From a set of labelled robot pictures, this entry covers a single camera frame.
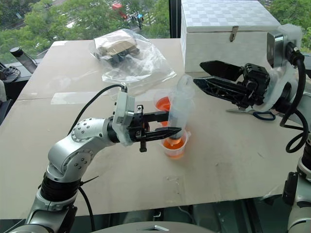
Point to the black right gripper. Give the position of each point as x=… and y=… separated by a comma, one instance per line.
x=257, y=82

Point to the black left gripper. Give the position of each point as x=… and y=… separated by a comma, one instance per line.
x=137, y=127

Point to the large clear plastic syringe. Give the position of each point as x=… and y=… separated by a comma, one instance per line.
x=181, y=104

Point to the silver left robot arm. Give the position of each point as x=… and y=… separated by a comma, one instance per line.
x=73, y=150

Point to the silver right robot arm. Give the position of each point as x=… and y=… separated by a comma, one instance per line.
x=306, y=102

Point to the clear cup with red liquid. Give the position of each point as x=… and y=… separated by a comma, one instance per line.
x=175, y=148
x=162, y=102

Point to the white checkered lidded box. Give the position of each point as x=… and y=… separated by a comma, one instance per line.
x=218, y=48

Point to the metal box latch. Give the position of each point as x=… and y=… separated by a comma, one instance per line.
x=233, y=32

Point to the clear plastic bag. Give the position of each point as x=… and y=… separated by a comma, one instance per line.
x=145, y=65

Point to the black item in bag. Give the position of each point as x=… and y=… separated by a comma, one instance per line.
x=121, y=57

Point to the tan cardboard packet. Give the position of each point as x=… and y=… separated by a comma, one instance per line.
x=116, y=46

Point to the red vehicle outside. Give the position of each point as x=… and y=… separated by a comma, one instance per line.
x=119, y=9

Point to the black cylindrical device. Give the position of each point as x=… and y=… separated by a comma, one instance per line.
x=23, y=58

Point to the black side desk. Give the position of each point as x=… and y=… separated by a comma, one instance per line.
x=12, y=82

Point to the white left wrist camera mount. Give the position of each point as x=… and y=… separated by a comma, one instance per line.
x=124, y=106

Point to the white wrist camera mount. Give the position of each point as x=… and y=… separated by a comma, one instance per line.
x=124, y=106
x=291, y=31

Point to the black window frame post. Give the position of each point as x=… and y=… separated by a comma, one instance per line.
x=174, y=17

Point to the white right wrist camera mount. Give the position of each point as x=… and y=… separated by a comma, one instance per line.
x=291, y=31

